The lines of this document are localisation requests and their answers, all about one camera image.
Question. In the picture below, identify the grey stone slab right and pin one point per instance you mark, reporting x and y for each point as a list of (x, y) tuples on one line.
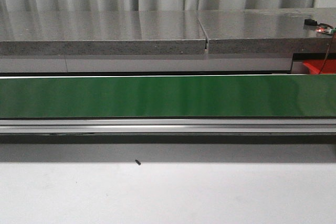
[(265, 31)]

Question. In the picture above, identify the grey stone slab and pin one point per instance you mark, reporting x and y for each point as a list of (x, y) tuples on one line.
[(101, 33), (265, 31)]

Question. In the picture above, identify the green conveyor belt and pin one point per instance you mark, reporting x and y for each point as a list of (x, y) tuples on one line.
[(169, 96)]

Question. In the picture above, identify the red plastic tray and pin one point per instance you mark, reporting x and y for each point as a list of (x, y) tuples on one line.
[(320, 67)]

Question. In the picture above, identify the black connector plug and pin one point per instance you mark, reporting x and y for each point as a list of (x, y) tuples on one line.
[(310, 22)]

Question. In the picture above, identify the grey stone slab left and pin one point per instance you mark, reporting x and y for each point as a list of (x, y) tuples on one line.
[(101, 33)]

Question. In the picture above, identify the small green circuit board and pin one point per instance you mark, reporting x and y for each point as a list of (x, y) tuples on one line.
[(326, 30)]

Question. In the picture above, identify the aluminium conveyor frame rail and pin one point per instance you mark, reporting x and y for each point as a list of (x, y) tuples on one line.
[(170, 126)]

